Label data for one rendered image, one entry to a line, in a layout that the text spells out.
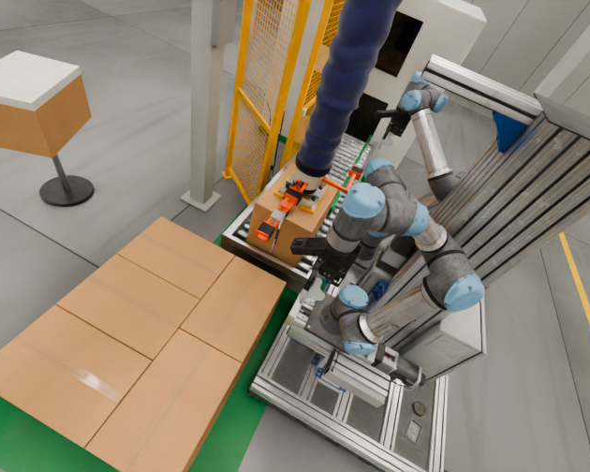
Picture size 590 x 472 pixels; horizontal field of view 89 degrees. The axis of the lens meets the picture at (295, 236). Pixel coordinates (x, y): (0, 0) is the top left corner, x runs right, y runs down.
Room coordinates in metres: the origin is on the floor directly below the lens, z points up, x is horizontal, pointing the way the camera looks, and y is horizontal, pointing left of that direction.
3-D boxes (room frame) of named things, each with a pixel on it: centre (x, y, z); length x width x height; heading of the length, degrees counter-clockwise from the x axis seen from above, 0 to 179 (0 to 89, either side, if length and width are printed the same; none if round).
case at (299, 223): (1.62, 0.06, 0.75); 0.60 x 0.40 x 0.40; 172
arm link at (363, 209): (0.51, -0.11, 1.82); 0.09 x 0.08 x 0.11; 112
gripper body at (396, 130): (1.50, -0.26, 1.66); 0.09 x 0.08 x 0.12; 82
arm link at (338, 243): (0.51, -0.10, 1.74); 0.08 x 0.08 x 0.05
